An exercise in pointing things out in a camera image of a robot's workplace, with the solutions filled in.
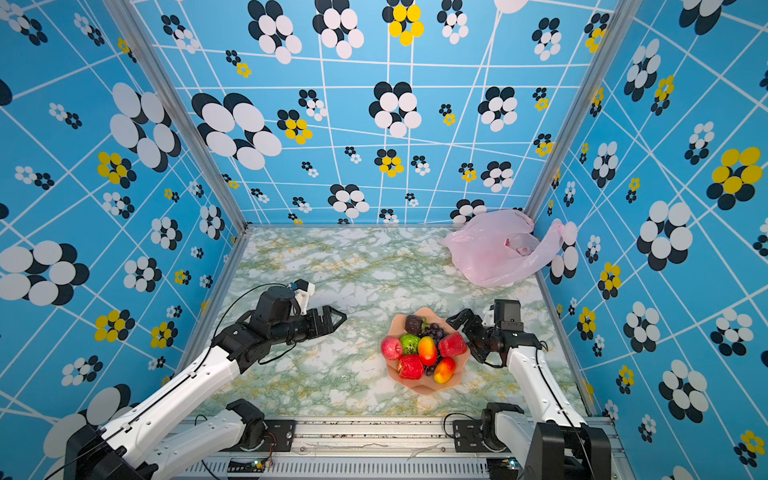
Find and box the aluminium front rail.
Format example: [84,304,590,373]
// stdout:
[110,415,637,480]

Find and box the purple grape bunch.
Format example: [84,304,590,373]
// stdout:
[423,323,445,344]

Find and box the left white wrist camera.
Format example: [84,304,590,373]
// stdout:
[290,279,316,315]

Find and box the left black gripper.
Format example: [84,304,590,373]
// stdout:
[271,304,349,347]

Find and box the red pomegranate fruit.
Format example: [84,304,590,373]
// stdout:
[438,333,468,358]

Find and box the aluminium corner post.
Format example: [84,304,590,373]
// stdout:
[105,1,248,235]
[524,0,642,217]

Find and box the green circuit board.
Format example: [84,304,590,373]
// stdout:
[486,457,522,480]
[227,459,273,474]

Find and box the right green circuit board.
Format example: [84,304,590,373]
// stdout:
[486,457,522,480]

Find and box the red orange mango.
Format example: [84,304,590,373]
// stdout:
[417,336,439,367]

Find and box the left aluminium corner post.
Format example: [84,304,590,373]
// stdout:
[105,1,248,235]

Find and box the right aluminium corner post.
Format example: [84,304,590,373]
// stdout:
[524,0,642,217]

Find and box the red yellow peach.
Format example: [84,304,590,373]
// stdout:
[432,357,456,385]

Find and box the pink plastic bag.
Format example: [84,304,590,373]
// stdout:
[442,210,577,288]

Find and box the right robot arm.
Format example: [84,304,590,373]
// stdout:
[447,300,612,479]

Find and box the dark mangosteen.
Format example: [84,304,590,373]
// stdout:
[404,315,429,336]

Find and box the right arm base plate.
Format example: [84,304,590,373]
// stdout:
[448,419,511,454]

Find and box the green apple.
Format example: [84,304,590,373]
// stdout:
[400,334,421,356]

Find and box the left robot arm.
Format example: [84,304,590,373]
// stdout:
[52,280,347,479]

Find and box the pink red apple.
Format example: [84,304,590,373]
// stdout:
[381,337,404,361]

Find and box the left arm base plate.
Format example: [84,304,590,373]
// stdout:
[224,419,297,453]

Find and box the left green circuit board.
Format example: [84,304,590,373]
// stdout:
[227,459,273,474]

